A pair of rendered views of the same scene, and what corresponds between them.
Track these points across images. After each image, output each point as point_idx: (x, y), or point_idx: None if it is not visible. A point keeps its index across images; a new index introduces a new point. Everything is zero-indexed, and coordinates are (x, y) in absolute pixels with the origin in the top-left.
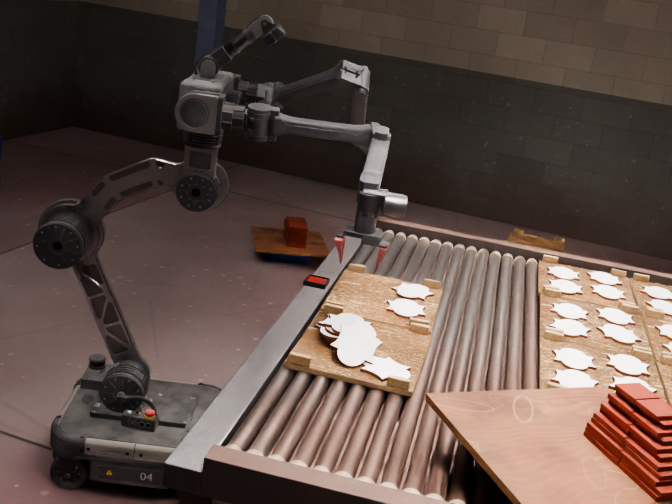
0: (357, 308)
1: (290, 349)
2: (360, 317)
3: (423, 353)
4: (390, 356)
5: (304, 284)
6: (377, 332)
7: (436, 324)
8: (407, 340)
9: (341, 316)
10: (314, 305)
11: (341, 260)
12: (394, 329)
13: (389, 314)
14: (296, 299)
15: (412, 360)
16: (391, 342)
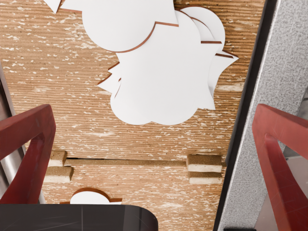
0: (166, 189)
1: (266, 18)
2: (144, 113)
3: (9, 77)
4: (60, 31)
5: (254, 230)
6: (114, 123)
7: (43, 196)
8: (56, 116)
9: (184, 99)
10: (234, 182)
11: (264, 118)
12: (90, 146)
13: (113, 190)
14: (264, 189)
15: (14, 35)
16: (79, 96)
